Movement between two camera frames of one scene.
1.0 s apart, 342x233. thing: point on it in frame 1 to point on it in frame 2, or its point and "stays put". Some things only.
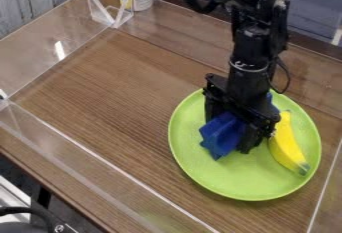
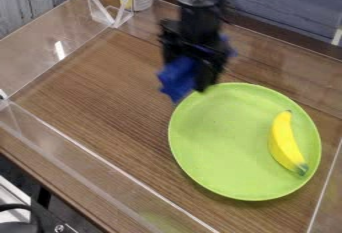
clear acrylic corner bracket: [108, 14] stays put
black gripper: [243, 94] to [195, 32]
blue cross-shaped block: [220, 132] to [177, 73]
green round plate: [240, 176] stays put
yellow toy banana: [284, 145] stays put
